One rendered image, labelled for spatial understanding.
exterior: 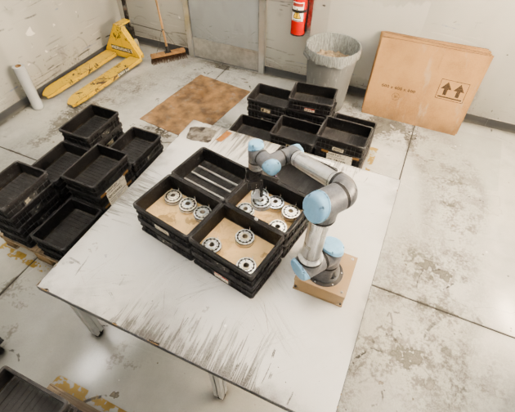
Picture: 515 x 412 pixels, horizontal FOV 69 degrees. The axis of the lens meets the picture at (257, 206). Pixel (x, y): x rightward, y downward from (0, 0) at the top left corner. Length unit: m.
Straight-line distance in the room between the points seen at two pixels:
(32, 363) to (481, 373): 2.83
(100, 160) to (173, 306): 1.56
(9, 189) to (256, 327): 2.10
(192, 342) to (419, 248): 2.03
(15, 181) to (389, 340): 2.87
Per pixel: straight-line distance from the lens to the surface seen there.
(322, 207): 1.38
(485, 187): 4.04
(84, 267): 2.26
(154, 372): 2.64
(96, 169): 3.11
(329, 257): 1.77
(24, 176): 3.28
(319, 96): 3.70
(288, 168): 2.40
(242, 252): 1.97
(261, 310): 1.95
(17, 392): 2.33
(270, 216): 2.12
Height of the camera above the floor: 2.45
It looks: 49 degrees down
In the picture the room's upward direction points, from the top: 1 degrees clockwise
